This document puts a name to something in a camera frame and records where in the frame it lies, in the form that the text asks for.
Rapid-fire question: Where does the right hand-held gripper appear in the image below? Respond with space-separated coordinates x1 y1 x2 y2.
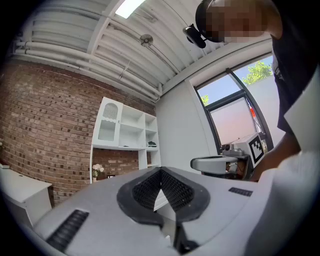
190 133 266 181

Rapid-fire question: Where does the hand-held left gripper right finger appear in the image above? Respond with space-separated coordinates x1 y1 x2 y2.
159 166 259 255

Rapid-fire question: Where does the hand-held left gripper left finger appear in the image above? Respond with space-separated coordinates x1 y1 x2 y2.
33 166 176 256

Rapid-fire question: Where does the person's right forearm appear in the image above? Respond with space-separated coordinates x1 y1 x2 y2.
253 129 303 182

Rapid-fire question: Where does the vase of pale flowers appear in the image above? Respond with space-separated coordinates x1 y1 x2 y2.
91 163 106 183

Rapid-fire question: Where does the black framed window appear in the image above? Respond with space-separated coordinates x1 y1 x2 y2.
193 53 281 156

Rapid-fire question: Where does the white low cabinet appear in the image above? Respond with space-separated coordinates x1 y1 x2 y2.
0 163 53 227

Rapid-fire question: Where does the white shelf cabinet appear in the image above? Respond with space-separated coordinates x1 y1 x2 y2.
89 96 162 185

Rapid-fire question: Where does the person's black t-shirt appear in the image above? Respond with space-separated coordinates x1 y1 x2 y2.
271 0 320 137

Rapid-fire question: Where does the round ceiling fixture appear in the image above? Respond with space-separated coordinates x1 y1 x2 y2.
139 33 154 48

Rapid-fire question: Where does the person's head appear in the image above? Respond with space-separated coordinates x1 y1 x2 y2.
195 0 283 43

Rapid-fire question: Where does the white ceiling pipe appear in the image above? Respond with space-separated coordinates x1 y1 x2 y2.
14 41 163 97
13 49 161 103

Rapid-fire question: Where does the rectangular ceiling light panel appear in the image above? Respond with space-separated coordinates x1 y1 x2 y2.
114 0 146 20

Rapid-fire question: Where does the black head-mounted camera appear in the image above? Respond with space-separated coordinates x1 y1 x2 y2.
182 23 208 50

